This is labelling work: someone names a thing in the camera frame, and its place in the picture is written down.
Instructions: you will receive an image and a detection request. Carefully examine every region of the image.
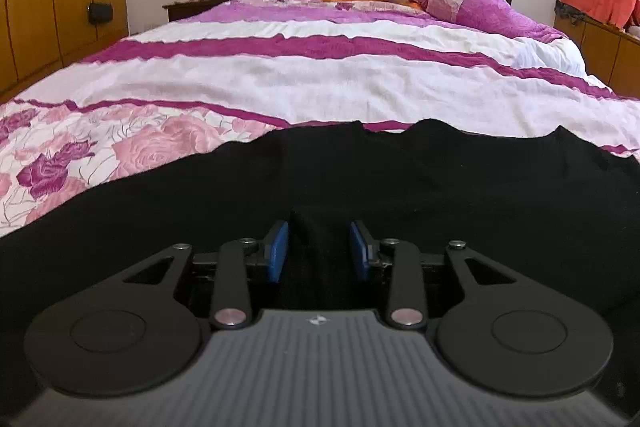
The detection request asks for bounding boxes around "dark wooden nightstand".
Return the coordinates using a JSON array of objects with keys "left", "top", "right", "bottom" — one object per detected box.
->
[{"left": 162, "top": 0, "right": 231, "bottom": 22}]

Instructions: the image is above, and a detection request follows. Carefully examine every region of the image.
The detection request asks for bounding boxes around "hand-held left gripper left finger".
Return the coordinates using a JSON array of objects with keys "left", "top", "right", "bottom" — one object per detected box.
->
[{"left": 120, "top": 220, "right": 290, "bottom": 331}]

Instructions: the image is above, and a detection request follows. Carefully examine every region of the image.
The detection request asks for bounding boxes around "black garment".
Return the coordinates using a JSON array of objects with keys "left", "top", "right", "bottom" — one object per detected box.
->
[{"left": 0, "top": 119, "right": 640, "bottom": 358}]

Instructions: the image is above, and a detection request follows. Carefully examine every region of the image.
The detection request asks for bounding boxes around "wooden side cabinet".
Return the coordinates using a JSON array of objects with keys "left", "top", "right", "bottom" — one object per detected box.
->
[{"left": 552, "top": 13, "right": 640, "bottom": 100}]

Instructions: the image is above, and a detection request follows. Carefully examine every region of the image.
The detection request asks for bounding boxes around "folded pink floral quilt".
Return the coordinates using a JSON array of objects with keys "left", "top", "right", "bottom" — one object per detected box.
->
[{"left": 405, "top": 0, "right": 571, "bottom": 42}]

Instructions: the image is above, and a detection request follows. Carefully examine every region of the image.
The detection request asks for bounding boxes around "small black box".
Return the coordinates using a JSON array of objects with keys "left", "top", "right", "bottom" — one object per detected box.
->
[{"left": 88, "top": 2, "right": 114, "bottom": 26}]

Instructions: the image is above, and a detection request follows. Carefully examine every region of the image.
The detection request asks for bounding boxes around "purple floral bedspread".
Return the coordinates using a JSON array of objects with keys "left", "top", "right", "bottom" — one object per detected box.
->
[{"left": 0, "top": 0, "right": 640, "bottom": 239}]

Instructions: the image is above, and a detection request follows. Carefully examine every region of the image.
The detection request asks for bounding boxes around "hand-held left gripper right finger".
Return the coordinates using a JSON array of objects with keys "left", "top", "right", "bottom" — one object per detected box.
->
[{"left": 349, "top": 220, "right": 519, "bottom": 331}]

